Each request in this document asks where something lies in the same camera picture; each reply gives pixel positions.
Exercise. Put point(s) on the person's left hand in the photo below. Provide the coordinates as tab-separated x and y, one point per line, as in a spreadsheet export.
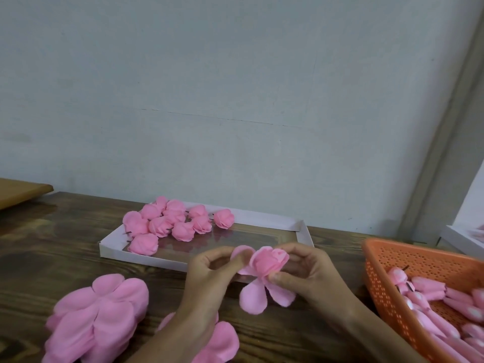
206	287

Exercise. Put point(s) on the person's right hand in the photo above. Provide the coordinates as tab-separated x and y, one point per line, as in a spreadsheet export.
314	279

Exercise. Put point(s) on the stack of pink petals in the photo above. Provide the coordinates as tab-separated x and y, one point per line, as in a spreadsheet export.
219	340
94	317

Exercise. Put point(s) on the white shallow tray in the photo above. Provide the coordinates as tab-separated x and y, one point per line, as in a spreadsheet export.
257	221

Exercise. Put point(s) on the pink petal flower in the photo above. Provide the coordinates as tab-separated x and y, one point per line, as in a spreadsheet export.
175	211

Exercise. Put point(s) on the group of finished pink roses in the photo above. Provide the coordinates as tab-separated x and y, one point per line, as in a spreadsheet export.
134	223

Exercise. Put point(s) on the pink rose buds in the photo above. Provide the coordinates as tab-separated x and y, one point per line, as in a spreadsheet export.
442	302

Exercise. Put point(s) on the person's right forearm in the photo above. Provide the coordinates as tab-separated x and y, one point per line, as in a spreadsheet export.
378	342

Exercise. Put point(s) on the person's left forearm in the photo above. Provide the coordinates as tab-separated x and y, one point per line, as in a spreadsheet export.
166	345

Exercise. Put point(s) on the orange plastic basket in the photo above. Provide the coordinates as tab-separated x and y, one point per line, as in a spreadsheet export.
386	298

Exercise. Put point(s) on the grey door frame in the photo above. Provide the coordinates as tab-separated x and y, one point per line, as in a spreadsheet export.
446	106

